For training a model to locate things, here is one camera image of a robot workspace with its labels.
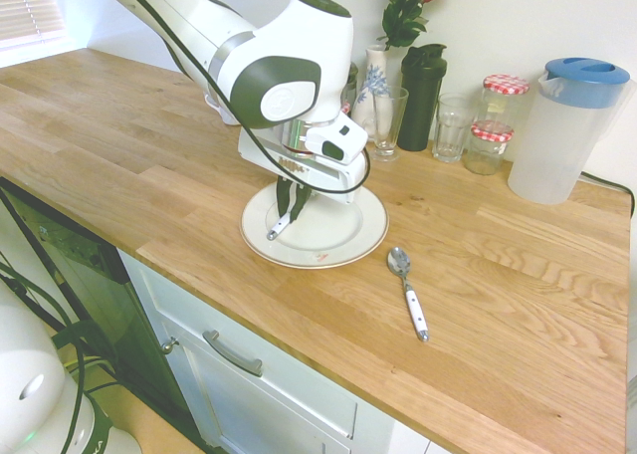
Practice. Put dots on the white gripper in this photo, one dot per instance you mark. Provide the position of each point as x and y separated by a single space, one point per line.
323 180

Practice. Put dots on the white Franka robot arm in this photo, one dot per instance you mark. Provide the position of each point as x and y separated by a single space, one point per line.
239 41

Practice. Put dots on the white plate with gold rim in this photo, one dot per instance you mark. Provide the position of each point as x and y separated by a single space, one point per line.
338 235

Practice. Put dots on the small glass jar checked lid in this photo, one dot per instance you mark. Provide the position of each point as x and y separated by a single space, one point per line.
346 109
490 150

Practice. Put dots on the tall footed latte glass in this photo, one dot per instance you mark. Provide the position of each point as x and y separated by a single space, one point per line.
388 125

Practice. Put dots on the white ceramic vase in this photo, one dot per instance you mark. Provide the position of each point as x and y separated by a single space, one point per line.
373 75

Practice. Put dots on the black shaker bottle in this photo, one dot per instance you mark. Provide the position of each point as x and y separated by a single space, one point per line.
423 100

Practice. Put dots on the clear glass tumbler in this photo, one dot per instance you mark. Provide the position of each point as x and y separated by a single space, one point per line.
450 130

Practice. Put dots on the metal cabinet knob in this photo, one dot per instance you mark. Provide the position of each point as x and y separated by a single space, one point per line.
170 345

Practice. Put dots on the red roses with leaves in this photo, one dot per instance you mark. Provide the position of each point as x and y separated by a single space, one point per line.
403 16

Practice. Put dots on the dark glass appliance door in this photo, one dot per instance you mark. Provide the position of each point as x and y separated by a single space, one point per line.
74 255

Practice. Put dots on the large glass jar checked lid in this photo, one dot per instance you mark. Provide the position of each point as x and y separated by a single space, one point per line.
507 100

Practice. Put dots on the frosted plastic pitcher with spout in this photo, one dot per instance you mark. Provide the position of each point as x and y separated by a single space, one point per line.
562 140

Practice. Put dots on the white window blind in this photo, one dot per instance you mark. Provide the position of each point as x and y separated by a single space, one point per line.
27 11

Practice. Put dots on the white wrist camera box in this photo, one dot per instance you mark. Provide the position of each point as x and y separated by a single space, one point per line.
338 138

